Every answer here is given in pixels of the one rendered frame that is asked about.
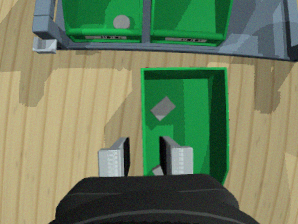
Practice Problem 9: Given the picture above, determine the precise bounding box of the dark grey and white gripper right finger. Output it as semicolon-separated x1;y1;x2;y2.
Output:
159;136;193;175

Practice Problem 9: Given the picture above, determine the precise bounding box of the grey rectangular block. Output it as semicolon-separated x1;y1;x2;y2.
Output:
152;164;164;175
150;96;176;121

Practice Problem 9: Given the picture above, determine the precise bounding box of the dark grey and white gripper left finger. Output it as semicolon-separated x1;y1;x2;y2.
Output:
98;137;130;177

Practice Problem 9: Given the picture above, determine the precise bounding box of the green bin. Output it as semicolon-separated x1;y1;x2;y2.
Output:
150;0;233;47
62;0;143;43
141;67;229;185

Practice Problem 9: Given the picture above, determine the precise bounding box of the grey steel disc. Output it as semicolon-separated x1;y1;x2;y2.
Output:
113;15;130;29

